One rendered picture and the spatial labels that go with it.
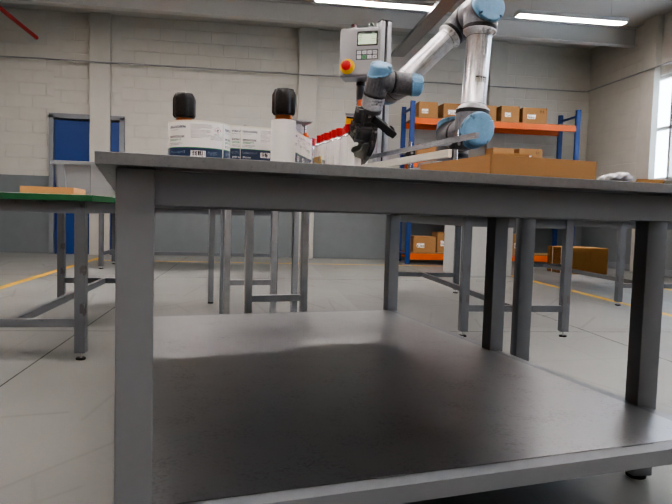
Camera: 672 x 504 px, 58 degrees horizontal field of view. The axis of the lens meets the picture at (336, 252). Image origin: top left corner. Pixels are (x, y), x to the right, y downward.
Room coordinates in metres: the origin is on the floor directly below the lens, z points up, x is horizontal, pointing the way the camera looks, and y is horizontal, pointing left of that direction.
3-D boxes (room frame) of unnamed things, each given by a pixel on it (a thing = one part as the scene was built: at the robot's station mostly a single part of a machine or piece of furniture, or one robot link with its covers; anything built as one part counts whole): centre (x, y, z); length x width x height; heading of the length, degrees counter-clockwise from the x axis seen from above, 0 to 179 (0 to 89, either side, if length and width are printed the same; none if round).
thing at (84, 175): (3.99, 1.62, 0.91); 0.60 x 0.40 x 0.22; 11
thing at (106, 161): (2.16, 0.01, 0.82); 2.10 x 1.50 x 0.02; 19
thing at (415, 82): (2.07, -0.21, 1.19); 0.11 x 0.11 x 0.08; 17
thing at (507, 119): (9.74, -2.41, 1.26); 2.77 x 0.60 x 2.51; 98
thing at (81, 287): (3.72, 1.66, 0.40); 1.90 x 0.75 x 0.80; 8
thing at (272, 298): (3.64, 0.43, 0.47); 1.17 x 0.36 x 0.95; 19
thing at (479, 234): (7.90, -1.86, 0.61); 0.70 x 0.60 x 1.22; 19
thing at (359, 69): (2.44, -0.08, 1.38); 0.17 x 0.10 x 0.19; 74
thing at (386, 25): (2.40, -0.16, 1.17); 0.04 x 0.04 x 0.67; 19
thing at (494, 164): (1.37, -0.37, 0.85); 0.30 x 0.26 x 0.04; 19
